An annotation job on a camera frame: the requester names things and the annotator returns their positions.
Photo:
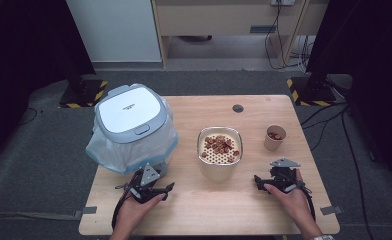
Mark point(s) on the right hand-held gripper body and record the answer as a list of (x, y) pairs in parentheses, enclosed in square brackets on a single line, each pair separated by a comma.
[(284, 175)]

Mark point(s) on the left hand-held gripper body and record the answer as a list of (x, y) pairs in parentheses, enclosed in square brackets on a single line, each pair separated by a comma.
[(149, 175)]

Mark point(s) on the brown paper cup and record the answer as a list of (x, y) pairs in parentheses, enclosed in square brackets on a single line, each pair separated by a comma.
[(271, 144)]

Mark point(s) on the person's right hand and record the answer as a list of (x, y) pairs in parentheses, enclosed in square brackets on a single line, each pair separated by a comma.
[(292, 203)]

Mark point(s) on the person's left hand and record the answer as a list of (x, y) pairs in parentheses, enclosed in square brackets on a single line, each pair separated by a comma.
[(132, 211)]

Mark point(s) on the trash bin with plastic bag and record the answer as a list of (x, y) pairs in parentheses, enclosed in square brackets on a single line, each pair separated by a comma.
[(130, 155)]

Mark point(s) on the beige container with perforated strainer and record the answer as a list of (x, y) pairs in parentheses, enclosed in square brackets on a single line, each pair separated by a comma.
[(219, 171)]

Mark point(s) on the pile of red dried slices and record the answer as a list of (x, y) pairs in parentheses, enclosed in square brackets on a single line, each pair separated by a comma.
[(219, 145)]

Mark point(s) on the grey tape strip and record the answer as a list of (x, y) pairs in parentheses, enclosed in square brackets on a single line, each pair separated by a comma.
[(331, 210), (89, 210)]

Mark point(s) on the grey floor mat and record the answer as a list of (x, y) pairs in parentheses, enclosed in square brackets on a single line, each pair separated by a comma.
[(44, 160), (344, 180)]

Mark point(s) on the person's white patterned right sleeve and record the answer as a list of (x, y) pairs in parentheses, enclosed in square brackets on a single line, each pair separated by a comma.
[(324, 237)]

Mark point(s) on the grey round table grommet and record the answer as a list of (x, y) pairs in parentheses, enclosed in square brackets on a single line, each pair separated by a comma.
[(238, 108)]

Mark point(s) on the white cabinet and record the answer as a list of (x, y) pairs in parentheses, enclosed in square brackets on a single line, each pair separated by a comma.
[(114, 30)]

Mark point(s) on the black curtain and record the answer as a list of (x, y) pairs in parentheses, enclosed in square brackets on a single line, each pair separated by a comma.
[(367, 50), (24, 50)]

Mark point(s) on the light wooden desk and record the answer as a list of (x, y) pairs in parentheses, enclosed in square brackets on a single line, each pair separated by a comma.
[(217, 20)]

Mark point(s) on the white power strip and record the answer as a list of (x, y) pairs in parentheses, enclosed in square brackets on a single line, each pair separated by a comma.
[(283, 2)]

